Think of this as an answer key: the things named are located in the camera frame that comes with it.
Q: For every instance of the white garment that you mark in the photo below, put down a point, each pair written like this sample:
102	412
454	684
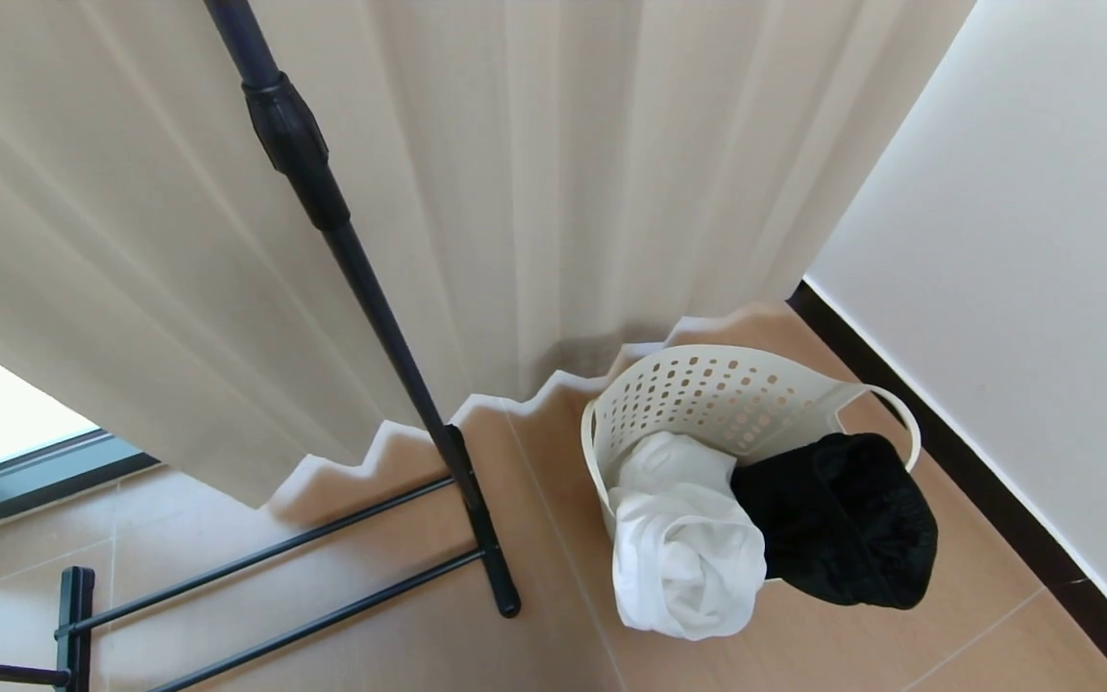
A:
688	548

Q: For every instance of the white laundry basket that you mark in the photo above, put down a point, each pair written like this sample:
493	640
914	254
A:
707	394

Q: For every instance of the black clothes rack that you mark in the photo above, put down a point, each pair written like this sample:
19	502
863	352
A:
299	144

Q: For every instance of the beige curtain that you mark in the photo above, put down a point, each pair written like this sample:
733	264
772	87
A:
563	173

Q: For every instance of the black garment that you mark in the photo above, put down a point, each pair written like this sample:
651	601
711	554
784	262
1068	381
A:
842	529

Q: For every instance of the window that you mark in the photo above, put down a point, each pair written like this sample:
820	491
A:
6	452

